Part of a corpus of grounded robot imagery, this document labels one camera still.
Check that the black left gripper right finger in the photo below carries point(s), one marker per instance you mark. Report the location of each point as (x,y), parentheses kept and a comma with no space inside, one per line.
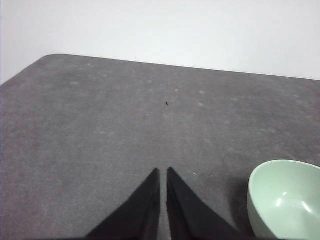
(187,215)

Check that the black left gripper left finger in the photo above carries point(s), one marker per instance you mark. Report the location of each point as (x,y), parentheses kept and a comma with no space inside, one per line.
(140,215)

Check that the green ribbed bowl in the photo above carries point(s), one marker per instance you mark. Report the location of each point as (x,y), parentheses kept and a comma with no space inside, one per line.
(282,200)

